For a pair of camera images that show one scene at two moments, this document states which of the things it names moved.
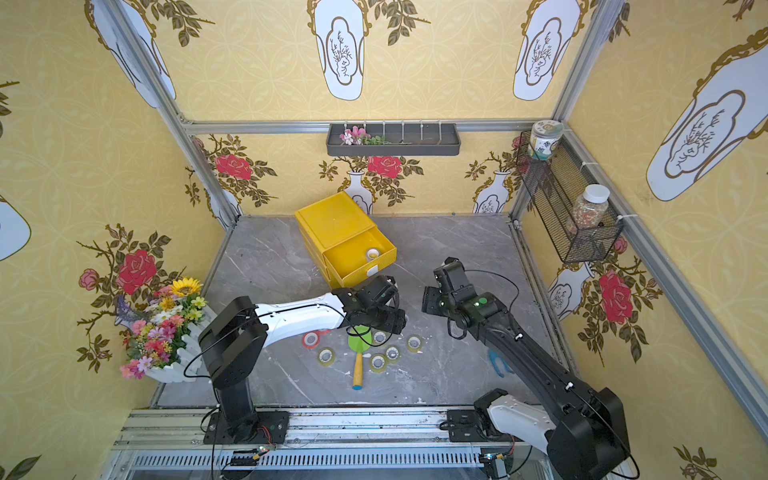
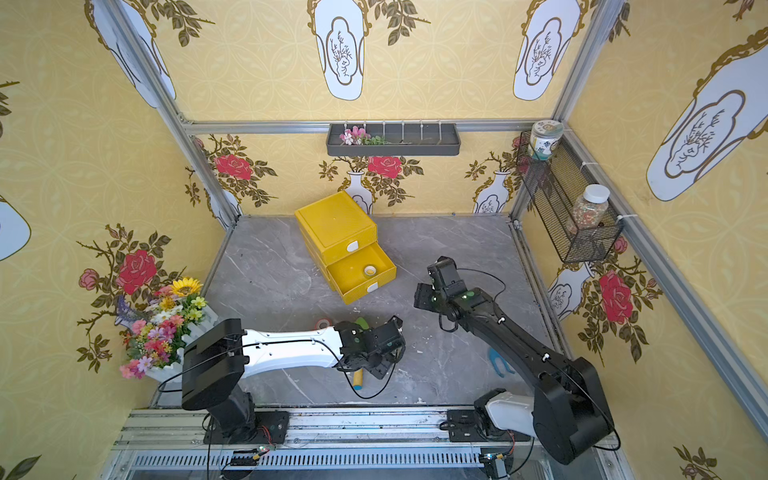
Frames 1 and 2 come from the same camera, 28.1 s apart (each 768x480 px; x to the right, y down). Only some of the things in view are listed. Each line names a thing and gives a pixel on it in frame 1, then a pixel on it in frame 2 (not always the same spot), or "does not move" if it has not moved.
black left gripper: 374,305 to 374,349
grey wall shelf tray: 393,140 does not move
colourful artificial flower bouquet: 154,333 does not move
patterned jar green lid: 543,138 does not move
